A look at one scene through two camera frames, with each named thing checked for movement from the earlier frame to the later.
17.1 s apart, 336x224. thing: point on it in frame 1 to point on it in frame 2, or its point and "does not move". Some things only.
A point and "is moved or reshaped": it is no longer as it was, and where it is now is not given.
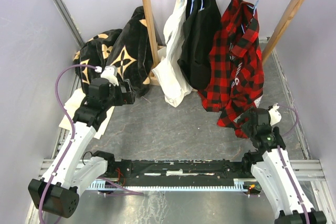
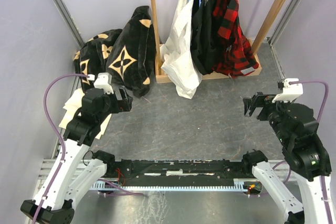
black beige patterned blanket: [128, 50] does not move
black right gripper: [240, 117] to [260, 99]
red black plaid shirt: [237, 81] is moved or reshaped
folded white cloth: [72, 106] does not move
